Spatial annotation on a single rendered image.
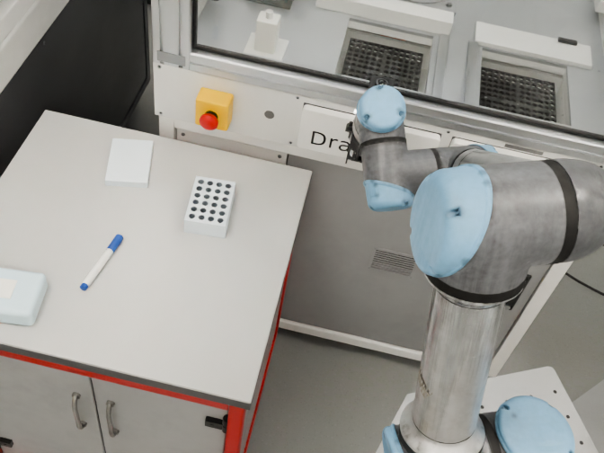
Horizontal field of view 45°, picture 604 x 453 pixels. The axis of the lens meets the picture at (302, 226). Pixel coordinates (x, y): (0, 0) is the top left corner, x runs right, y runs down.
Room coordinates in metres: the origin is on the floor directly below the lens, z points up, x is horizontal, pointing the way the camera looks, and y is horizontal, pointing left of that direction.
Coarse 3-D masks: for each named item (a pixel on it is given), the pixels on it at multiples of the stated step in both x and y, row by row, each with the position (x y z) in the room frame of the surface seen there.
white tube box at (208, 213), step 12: (204, 180) 1.03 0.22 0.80; (216, 180) 1.04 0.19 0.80; (192, 192) 0.99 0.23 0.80; (204, 192) 1.00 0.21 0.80; (216, 192) 1.02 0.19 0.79; (228, 192) 1.02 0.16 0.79; (192, 204) 0.96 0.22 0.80; (204, 204) 0.98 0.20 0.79; (216, 204) 0.98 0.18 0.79; (228, 204) 0.98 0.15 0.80; (192, 216) 0.94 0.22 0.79; (204, 216) 0.94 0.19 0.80; (216, 216) 0.94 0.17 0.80; (228, 216) 0.96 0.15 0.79; (192, 228) 0.92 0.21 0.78; (204, 228) 0.92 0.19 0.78; (216, 228) 0.92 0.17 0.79
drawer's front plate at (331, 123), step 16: (304, 112) 1.16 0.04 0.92; (320, 112) 1.16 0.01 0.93; (336, 112) 1.17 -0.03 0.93; (304, 128) 1.16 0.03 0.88; (320, 128) 1.16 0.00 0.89; (336, 128) 1.16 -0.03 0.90; (304, 144) 1.16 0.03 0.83; (336, 144) 1.16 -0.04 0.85; (416, 144) 1.15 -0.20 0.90; (432, 144) 1.15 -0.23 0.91
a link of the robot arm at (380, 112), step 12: (372, 96) 0.91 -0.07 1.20; (384, 96) 0.91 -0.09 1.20; (396, 96) 0.91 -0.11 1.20; (360, 108) 0.89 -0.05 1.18; (372, 108) 0.89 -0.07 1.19; (384, 108) 0.89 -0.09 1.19; (396, 108) 0.90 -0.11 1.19; (360, 120) 0.89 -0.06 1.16; (372, 120) 0.87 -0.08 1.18; (384, 120) 0.88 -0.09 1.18; (396, 120) 0.88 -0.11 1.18; (360, 132) 0.89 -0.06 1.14; (372, 132) 0.88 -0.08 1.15; (384, 132) 0.87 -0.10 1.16; (396, 132) 0.88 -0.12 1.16
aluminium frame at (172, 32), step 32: (160, 0) 1.20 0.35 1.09; (192, 0) 1.21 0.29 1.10; (160, 32) 1.20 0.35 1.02; (192, 32) 1.21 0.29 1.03; (192, 64) 1.19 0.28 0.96; (224, 64) 1.19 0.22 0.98; (256, 64) 1.20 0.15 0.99; (320, 96) 1.18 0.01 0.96; (352, 96) 1.17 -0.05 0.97; (416, 96) 1.19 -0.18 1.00; (448, 128) 1.16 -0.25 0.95; (480, 128) 1.17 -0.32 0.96; (512, 128) 1.16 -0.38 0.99; (544, 128) 1.17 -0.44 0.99
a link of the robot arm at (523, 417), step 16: (512, 400) 0.54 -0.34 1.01; (528, 400) 0.54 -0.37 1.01; (480, 416) 0.52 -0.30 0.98; (496, 416) 0.51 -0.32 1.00; (512, 416) 0.51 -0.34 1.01; (528, 416) 0.52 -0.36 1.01; (544, 416) 0.52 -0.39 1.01; (560, 416) 0.53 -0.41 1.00; (496, 432) 0.49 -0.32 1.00; (512, 432) 0.49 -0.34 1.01; (528, 432) 0.49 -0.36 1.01; (544, 432) 0.50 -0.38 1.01; (560, 432) 0.50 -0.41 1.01; (496, 448) 0.47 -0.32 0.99; (512, 448) 0.46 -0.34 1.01; (528, 448) 0.47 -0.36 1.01; (544, 448) 0.47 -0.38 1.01; (560, 448) 0.48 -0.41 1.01
